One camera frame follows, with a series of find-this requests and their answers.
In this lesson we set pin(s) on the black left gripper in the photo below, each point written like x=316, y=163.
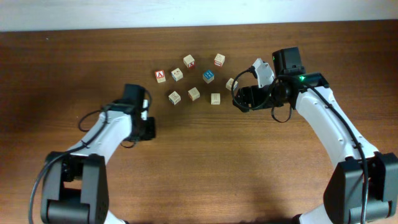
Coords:
x=148, y=130

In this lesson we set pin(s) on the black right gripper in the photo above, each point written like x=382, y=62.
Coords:
x=247, y=97

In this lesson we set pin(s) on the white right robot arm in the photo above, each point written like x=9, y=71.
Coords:
x=363, y=186

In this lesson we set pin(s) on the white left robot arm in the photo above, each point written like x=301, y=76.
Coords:
x=75, y=186

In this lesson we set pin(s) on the wooden block shell picture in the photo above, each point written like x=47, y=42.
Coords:
x=231, y=85

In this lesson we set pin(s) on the wooden block letter I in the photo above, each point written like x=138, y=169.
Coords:
x=215, y=98

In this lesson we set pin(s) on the blue top wooden block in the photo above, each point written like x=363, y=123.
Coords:
x=208, y=76

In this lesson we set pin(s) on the wooden block red top right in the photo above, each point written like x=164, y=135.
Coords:
x=219, y=60

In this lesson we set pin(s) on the wooden block red A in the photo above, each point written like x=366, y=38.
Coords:
x=160, y=76

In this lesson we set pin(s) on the wooden block blue side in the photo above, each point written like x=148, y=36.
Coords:
x=177, y=74

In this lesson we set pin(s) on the wooden block red X side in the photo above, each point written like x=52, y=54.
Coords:
x=189, y=61

